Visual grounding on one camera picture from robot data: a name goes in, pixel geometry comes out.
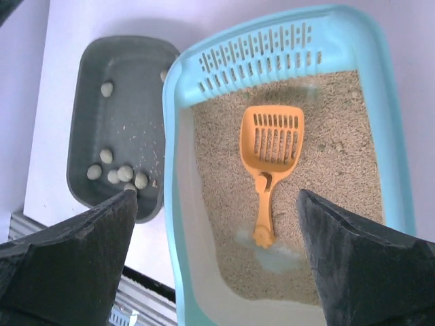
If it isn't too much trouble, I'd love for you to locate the dark grey plastic tray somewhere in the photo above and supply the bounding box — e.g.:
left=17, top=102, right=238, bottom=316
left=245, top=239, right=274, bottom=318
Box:
left=67, top=36, right=178, bottom=223

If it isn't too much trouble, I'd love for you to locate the orange litter scoop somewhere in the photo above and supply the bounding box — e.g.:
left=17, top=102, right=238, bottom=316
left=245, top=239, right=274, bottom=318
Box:
left=239, top=105, right=305, bottom=249

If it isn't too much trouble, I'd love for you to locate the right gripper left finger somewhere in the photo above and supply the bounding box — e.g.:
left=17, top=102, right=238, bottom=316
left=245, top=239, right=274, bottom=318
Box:
left=1, top=190, right=138, bottom=325

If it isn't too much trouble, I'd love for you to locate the blue slotted cable duct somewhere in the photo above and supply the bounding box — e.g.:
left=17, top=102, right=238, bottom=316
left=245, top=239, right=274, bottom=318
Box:
left=108, top=305, right=139, bottom=326

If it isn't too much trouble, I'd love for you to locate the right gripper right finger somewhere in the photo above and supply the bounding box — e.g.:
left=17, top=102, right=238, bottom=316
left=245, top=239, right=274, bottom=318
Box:
left=296, top=189, right=434, bottom=325

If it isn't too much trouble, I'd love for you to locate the pale green waste ball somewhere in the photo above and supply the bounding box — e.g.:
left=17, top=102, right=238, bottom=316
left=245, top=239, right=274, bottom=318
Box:
left=160, top=70, right=168, bottom=82

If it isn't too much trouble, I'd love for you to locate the beige cat litter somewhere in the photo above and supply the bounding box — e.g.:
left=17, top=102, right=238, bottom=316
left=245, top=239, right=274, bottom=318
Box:
left=192, top=71, right=383, bottom=305

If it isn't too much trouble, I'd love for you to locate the teal litter box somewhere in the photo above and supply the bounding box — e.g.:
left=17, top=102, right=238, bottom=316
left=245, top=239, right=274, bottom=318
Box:
left=162, top=5, right=416, bottom=325

